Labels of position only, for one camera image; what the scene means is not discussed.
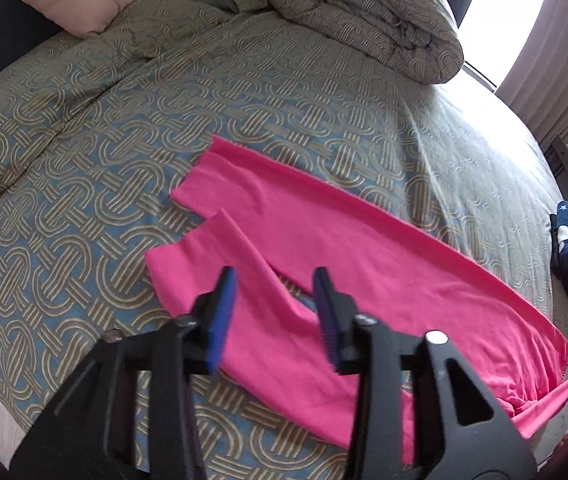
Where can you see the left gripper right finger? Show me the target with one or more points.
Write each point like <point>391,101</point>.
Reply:
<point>422,412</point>

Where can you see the beige curtain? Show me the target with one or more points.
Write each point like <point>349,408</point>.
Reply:
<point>536,87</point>

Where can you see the rolled patterned duvet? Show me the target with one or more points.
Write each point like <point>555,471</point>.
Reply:
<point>416,38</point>

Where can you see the pink pants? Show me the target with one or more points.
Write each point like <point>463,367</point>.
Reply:
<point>275,225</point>

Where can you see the patterned blue bedspread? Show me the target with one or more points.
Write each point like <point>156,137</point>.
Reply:
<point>136,164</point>

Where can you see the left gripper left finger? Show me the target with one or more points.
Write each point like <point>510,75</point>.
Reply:
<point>87,429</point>

